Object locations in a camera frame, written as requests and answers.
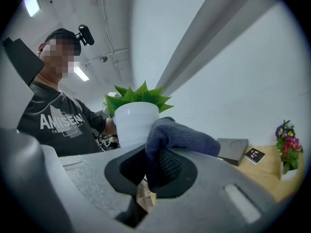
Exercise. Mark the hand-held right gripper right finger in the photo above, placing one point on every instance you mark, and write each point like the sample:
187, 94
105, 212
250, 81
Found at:
218, 203

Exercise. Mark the person's left forearm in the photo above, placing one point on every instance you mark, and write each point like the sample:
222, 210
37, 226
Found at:
109, 127

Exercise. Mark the black cap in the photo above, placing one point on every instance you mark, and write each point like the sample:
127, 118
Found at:
60, 33

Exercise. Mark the colourful flower pot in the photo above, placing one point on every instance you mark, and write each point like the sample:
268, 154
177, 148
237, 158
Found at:
281, 131
292, 144

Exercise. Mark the person's head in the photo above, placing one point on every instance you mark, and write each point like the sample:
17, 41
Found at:
56, 64

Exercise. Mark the black head camera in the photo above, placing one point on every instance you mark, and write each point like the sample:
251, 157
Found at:
86, 34

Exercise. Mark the dark blue cloth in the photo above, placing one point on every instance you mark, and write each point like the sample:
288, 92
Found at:
175, 135

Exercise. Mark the green plant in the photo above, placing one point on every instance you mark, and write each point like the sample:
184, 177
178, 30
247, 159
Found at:
136, 122

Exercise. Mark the ceiling light panel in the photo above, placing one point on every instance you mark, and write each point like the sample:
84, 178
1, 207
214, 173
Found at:
81, 73
31, 2

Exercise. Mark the grey flat box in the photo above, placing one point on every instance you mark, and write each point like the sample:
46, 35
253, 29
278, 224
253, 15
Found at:
230, 149

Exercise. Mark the round ceiling detector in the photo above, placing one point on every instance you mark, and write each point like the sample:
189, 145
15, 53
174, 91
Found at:
103, 59

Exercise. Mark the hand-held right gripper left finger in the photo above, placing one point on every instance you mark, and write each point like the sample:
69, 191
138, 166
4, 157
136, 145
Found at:
92, 178

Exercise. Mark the person's black printed t-shirt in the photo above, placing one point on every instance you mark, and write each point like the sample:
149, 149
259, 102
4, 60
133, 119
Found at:
60, 120

